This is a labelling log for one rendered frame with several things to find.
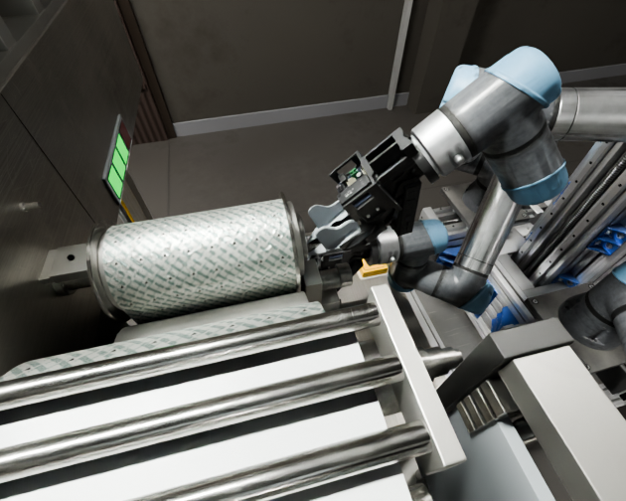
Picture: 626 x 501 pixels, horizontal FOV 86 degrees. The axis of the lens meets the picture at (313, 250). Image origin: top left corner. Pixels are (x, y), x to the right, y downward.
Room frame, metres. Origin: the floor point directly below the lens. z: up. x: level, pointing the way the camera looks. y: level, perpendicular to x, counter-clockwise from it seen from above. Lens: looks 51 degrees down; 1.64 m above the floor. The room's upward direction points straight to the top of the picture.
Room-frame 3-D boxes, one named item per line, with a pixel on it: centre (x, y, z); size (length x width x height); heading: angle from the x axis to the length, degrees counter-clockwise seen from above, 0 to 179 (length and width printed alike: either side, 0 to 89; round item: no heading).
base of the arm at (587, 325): (0.41, -0.74, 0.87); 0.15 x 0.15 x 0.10
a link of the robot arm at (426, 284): (0.45, -0.23, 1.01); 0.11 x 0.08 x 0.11; 60
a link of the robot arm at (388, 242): (0.44, -0.14, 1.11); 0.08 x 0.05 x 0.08; 13
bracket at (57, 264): (0.27, 0.32, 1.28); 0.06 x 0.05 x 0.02; 103
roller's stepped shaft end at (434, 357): (0.11, -0.11, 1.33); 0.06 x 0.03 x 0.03; 103
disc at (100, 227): (0.28, 0.28, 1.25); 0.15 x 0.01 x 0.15; 13
